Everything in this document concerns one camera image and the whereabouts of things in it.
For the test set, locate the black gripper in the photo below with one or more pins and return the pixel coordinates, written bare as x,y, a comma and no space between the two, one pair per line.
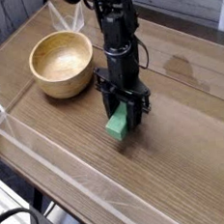
120,81

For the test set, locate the green rectangular block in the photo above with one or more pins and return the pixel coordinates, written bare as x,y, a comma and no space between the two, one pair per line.
117,125

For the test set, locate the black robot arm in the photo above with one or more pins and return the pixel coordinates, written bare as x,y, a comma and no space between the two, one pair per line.
118,21

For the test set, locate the brown wooden bowl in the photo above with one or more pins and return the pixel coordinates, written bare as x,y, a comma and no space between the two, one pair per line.
62,63

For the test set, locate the clear acrylic barrier wall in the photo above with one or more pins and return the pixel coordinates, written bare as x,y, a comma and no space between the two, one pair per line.
170,170

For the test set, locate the white post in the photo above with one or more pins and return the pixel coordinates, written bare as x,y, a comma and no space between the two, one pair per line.
221,18

